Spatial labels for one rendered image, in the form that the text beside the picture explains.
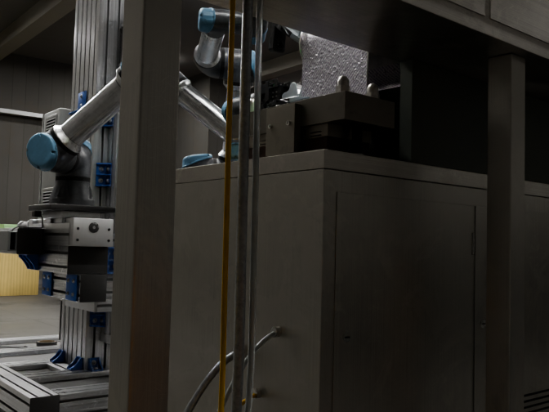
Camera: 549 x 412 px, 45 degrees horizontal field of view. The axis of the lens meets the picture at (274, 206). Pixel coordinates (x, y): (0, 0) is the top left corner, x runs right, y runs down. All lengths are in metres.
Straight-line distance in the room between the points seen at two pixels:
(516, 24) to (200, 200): 0.84
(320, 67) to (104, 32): 1.12
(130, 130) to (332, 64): 0.92
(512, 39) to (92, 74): 1.64
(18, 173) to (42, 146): 8.58
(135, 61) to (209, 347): 0.89
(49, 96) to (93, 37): 8.42
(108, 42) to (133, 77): 1.74
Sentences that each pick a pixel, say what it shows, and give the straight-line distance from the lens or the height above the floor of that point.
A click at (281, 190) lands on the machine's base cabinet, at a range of 1.42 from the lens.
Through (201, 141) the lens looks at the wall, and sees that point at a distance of 10.89.
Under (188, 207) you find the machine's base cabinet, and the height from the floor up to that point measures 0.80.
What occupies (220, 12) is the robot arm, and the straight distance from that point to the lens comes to 2.14.
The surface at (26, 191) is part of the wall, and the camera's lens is 10.80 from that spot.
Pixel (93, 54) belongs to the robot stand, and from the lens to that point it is 2.66.
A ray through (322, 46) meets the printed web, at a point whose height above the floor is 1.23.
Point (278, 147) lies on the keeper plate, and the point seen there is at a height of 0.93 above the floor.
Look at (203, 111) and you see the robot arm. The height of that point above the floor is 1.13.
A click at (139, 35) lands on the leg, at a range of 0.92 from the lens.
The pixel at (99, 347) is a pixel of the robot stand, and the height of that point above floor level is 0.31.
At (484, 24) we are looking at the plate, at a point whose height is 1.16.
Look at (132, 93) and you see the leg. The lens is 0.91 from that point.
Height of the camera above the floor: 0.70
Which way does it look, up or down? 3 degrees up
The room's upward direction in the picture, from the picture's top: 2 degrees clockwise
